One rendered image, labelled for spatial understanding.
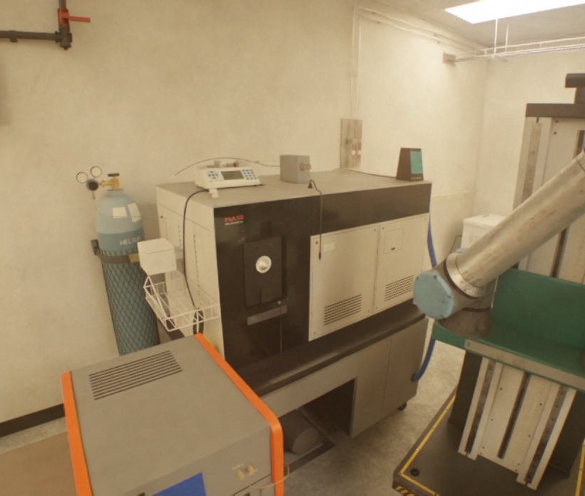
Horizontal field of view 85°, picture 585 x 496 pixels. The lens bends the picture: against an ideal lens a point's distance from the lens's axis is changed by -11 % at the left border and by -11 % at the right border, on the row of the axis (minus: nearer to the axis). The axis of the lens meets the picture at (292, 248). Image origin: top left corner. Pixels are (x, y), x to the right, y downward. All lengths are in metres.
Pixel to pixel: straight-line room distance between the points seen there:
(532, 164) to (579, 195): 0.44
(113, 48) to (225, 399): 1.92
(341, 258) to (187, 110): 1.34
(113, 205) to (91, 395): 1.16
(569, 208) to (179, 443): 0.93
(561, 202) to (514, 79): 3.96
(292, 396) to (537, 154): 1.28
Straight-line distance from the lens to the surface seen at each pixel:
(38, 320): 2.38
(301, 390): 1.58
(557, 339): 1.43
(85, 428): 0.81
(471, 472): 1.83
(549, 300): 1.38
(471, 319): 1.30
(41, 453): 1.45
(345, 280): 1.58
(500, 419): 1.76
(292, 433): 2.00
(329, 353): 1.62
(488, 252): 1.01
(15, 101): 2.19
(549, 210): 0.94
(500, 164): 4.80
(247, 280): 1.28
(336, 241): 1.47
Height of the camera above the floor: 1.65
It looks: 18 degrees down
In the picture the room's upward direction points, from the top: straight up
